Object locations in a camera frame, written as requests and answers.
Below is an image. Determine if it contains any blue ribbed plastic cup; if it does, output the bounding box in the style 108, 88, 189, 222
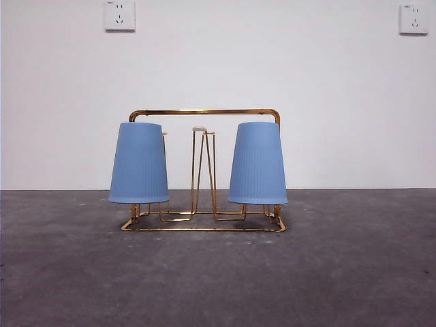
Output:
227, 121, 290, 206
108, 122, 170, 206

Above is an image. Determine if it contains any gold wire cup rack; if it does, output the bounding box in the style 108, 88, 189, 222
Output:
120, 108, 286, 234

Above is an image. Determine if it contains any white wall socket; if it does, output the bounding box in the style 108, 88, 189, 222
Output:
104, 0, 136, 33
399, 3, 429, 35

